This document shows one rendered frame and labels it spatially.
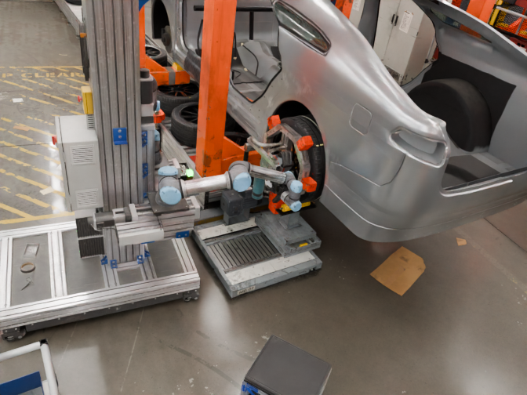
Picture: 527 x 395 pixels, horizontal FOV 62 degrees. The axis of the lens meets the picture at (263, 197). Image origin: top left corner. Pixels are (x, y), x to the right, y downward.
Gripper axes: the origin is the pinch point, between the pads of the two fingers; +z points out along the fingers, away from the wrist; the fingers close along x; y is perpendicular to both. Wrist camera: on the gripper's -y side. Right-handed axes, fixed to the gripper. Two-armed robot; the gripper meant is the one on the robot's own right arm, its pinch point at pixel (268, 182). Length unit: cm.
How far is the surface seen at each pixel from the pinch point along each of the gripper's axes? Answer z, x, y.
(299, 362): -105, 36, -49
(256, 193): 25.7, -9.8, -29.7
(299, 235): -2, -40, -60
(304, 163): -6.7, -23.3, 14.9
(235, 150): 62, -9, -10
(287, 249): -6, -27, -68
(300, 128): 11.5, -28.6, 32.6
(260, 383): -106, 63, -49
